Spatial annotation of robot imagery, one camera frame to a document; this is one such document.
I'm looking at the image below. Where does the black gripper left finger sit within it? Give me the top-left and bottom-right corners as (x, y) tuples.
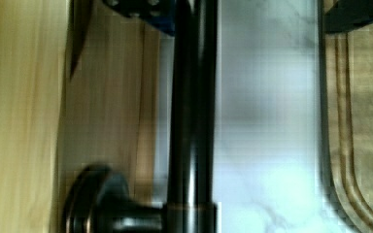
(102, 0), (177, 36)

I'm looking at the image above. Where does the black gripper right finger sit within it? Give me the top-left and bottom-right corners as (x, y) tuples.
(323, 0), (373, 33)

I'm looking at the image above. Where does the black metal drawer handle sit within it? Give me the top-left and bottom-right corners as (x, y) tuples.
(61, 0), (219, 233)

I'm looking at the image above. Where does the dark wooden cutting board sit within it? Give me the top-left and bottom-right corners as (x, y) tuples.
(318, 0), (373, 233)

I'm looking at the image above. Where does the light wooden cabinet body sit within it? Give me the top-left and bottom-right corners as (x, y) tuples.
(0, 0), (71, 233)

